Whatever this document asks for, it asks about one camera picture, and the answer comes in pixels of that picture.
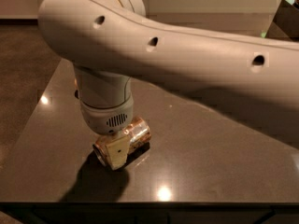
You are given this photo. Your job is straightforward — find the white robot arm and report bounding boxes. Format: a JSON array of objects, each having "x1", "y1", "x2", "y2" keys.
[{"x1": 38, "y1": 0, "x2": 299, "y2": 170}]

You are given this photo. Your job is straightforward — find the dark box at corner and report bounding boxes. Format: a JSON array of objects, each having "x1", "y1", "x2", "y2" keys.
[{"x1": 265, "y1": 0, "x2": 299, "y2": 42}]

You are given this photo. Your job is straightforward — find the orange metallic soda can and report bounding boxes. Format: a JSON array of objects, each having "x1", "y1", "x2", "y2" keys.
[{"x1": 93, "y1": 117, "x2": 151, "y2": 168}]

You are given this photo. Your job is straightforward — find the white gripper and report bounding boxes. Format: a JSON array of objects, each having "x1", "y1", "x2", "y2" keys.
[{"x1": 74, "y1": 65, "x2": 134, "y2": 170}]

